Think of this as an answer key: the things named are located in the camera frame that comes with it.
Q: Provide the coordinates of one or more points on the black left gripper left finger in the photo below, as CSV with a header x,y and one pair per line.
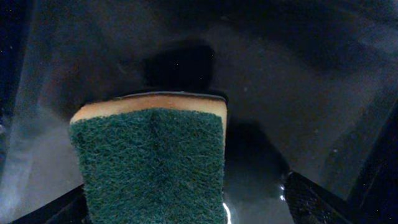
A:
x,y
70,208

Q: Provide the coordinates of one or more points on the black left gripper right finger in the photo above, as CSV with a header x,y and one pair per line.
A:
x,y
310,203

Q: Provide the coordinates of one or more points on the green yellow sponge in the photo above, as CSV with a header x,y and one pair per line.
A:
x,y
154,157

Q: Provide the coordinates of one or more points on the black rectangular tray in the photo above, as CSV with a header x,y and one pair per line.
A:
x,y
310,88

